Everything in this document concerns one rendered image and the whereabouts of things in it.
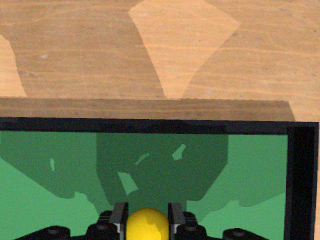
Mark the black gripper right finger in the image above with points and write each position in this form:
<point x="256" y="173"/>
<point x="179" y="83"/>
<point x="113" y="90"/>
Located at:
<point x="193" y="231"/>

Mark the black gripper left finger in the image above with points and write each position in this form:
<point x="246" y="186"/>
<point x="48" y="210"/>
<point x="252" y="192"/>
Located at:
<point x="111" y="225"/>

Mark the yellow ball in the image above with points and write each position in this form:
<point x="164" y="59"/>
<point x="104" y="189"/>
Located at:
<point x="147" y="224"/>

